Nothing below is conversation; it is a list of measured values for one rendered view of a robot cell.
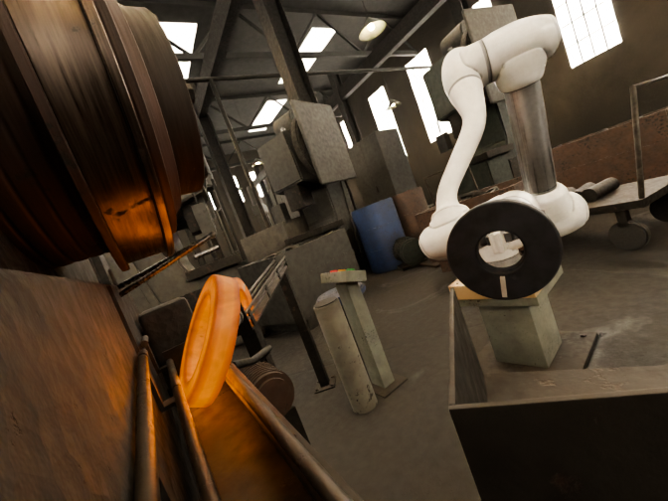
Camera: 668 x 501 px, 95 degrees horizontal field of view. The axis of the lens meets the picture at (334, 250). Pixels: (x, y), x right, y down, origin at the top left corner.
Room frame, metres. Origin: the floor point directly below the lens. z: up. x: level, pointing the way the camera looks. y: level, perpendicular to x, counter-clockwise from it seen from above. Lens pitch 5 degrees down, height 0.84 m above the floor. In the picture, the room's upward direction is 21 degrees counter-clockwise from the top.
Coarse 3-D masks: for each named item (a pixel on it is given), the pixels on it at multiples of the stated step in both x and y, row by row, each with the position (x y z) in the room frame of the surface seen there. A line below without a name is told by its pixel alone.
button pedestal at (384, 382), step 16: (336, 272) 1.40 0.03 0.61; (352, 272) 1.34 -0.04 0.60; (352, 288) 1.41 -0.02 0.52; (352, 304) 1.40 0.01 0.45; (352, 320) 1.45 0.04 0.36; (368, 320) 1.42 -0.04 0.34; (368, 336) 1.40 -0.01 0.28; (368, 352) 1.42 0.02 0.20; (384, 352) 1.43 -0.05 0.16; (368, 368) 1.47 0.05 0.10; (384, 368) 1.41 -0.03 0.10; (384, 384) 1.40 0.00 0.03; (400, 384) 1.39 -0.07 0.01
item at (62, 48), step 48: (48, 0) 0.30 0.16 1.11; (48, 48) 0.30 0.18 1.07; (96, 48) 0.32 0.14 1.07; (48, 96) 0.30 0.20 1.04; (96, 96) 0.32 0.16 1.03; (96, 144) 0.33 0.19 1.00; (144, 144) 0.34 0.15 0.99; (96, 192) 0.34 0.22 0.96; (144, 192) 0.37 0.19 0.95; (144, 240) 0.42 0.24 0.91
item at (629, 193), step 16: (656, 80) 1.77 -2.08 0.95; (640, 144) 1.73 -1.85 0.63; (640, 160) 1.75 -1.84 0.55; (640, 176) 1.76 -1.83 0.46; (576, 192) 2.21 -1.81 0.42; (592, 192) 2.12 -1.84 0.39; (608, 192) 2.17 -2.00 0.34; (624, 192) 2.07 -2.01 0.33; (640, 192) 1.78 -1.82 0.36; (656, 192) 1.82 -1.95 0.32; (592, 208) 1.99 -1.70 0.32; (608, 208) 1.91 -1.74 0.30; (624, 208) 1.84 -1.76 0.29; (656, 208) 2.14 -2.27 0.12; (624, 224) 1.88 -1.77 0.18; (640, 224) 1.82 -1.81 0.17; (624, 240) 1.90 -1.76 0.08; (640, 240) 1.83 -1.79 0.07
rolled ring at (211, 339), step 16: (208, 288) 0.46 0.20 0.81; (224, 288) 0.41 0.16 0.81; (208, 304) 0.49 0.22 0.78; (224, 304) 0.39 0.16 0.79; (240, 304) 0.40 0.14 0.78; (192, 320) 0.50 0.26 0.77; (208, 320) 0.40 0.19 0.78; (224, 320) 0.38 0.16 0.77; (192, 336) 0.49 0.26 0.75; (208, 336) 0.37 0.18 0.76; (224, 336) 0.37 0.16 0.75; (192, 352) 0.47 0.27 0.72; (208, 352) 0.36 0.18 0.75; (224, 352) 0.37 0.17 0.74; (192, 368) 0.45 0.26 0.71; (208, 368) 0.36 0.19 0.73; (224, 368) 0.37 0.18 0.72; (192, 384) 0.37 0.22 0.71; (208, 384) 0.36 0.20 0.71; (192, 400) 0.37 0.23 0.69; (208, 400) 0.37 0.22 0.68
